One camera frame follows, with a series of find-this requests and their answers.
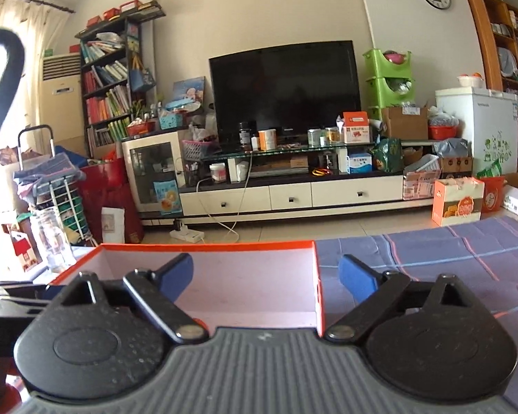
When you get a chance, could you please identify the small orange paper bag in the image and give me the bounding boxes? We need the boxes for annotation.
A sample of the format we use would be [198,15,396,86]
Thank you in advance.
[479,176,507,213]

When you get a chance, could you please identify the green stacking bins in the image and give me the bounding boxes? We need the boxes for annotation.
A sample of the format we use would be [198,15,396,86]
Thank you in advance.
[363,49,416,110]

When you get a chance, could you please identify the dark bookshelf with books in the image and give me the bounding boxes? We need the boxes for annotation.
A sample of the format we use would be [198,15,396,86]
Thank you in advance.
[75,2,167,160]

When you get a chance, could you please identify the wooden shelf unit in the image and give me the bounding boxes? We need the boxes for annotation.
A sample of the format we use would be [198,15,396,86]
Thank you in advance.
[468,0,518,96]

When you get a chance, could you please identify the white bowl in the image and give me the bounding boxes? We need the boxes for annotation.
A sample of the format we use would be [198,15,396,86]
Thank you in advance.
[457,74,486,89]

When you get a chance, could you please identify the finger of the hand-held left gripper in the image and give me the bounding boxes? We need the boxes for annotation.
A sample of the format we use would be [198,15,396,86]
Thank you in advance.
[0,282,55,313]

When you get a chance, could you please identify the black flat television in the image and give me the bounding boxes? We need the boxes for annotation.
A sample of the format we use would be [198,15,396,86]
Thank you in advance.
[208,40,363,145]

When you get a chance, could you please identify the white black television stand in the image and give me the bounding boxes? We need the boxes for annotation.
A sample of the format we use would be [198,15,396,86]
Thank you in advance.
[179,140,437,225]

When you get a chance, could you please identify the white chest freezer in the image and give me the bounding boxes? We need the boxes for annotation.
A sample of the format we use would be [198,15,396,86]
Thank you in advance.
[435,87,518,177]

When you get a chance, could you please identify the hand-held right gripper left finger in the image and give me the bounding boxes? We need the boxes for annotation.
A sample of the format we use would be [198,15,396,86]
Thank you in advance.
[54,254,208,343]

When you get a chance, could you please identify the white glass door cabinet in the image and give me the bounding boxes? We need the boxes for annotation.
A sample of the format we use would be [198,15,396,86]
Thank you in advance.
[121,130,186,218]

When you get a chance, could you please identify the white power cable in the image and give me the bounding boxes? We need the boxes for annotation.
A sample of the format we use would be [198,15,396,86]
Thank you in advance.
[196,151,253,242]

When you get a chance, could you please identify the red white cardboard box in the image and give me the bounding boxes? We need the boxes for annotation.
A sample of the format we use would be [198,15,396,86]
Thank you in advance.
[0,213,44,273]

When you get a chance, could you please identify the large brown cardboard box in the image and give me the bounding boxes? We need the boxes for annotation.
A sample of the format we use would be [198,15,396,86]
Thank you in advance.
[0,147,29,216]

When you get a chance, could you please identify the clear glass mug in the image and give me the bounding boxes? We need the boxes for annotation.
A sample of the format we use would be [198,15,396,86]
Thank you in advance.
[29,207,77,273]

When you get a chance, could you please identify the blue hanging bag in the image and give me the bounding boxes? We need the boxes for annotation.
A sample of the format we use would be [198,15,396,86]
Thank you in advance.
[128,56,156,93]

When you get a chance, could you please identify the white paper bag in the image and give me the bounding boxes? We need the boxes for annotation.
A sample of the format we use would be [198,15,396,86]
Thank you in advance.
[101,207,126,244]

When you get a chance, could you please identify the orange white carton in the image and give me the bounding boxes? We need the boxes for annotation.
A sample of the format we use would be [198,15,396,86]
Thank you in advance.
[342,112,371,144]

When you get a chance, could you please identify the plaid blue tablecloth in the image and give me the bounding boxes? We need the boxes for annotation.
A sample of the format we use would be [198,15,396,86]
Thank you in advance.
[0,216,518,414]

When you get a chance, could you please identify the cartoon picture board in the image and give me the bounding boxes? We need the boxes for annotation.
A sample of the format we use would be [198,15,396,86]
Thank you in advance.
[173,77,207,106]

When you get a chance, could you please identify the blue white carton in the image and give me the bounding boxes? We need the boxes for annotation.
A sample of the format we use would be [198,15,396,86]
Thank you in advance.
[347,153,373,174]

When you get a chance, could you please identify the red plastic basin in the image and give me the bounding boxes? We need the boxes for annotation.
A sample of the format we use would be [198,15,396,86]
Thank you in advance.
[428,126,458,141]

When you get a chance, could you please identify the black curved cable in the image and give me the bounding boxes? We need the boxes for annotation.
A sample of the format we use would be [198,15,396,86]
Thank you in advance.
[0,28,27,139]

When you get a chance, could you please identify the orange cardboard box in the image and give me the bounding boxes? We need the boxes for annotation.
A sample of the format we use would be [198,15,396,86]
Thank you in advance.
[47,240,326,339]

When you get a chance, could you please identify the red paper bag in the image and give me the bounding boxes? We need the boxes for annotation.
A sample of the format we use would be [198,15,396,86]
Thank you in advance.
[75,157,145,244]

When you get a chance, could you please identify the pink patterned carton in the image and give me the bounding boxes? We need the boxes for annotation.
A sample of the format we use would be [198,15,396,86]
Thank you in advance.
[402,168,442,201]

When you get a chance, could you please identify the orange gift box on floor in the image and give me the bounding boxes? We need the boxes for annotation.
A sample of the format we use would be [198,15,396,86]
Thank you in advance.
[432,177,485,227]

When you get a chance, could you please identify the white power strip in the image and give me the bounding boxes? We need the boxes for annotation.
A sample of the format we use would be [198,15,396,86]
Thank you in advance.
[170,228,205,243]

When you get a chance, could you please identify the standing air conditioner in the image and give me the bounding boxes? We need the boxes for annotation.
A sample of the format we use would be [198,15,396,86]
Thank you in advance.
[41,52,89,156]

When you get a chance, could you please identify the green foil bag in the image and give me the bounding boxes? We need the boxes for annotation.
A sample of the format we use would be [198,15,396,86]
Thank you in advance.
[371,138,404,173]

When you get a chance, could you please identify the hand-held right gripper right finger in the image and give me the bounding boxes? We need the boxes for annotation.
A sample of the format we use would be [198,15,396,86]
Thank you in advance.
[324,255,493,341]

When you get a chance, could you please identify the white wire shopping trolley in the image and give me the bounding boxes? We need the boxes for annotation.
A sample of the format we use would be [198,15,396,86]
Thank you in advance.
[17,125,91,242]

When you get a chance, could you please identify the teal plastic basket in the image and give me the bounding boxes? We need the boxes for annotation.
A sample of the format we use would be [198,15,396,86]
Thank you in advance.
[157,110,184,130]

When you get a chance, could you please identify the cream curtain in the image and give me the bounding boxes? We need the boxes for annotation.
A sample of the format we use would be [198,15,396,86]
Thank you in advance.
[0,0,44,158]

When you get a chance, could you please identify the pink plastic basket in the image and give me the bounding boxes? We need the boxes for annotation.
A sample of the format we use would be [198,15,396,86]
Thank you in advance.
[181,139,221,158]

